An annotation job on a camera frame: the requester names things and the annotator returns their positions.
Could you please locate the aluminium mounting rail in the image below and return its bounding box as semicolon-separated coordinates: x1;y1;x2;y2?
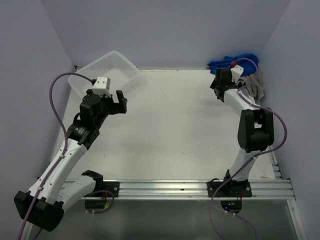
32;178;297;201

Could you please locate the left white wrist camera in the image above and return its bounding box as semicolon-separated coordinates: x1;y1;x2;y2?
92;77;111;97

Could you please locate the white plastic basket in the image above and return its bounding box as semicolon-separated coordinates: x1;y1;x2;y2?
76;51;140;94

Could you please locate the blue towel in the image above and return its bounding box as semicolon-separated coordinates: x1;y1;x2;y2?
207;53;259;76

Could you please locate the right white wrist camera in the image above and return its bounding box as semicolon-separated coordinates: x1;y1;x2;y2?
230;64;244;83

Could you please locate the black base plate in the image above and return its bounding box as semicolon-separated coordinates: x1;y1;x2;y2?
206;180;253;198
85;181;120;198

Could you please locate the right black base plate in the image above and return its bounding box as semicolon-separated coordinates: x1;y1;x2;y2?
206;180;253;198

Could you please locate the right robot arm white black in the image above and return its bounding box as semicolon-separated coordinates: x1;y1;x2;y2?
207;66;274;198

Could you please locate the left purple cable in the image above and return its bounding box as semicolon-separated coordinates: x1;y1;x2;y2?
17;72;96;240

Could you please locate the purple cable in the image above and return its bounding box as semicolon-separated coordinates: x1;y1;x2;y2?
17;72;96;240
208;57;288;240

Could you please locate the grey towel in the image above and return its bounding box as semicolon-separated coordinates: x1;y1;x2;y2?
238;68;265;103

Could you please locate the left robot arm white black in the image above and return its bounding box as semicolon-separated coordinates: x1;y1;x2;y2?
13;89;128;232

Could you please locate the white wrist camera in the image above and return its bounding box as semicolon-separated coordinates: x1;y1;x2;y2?
92;77;111;97
230;64;244;83

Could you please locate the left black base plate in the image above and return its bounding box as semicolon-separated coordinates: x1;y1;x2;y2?
85;181;120;198

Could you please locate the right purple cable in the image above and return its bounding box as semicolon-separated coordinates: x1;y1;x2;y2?
208;57;288;240

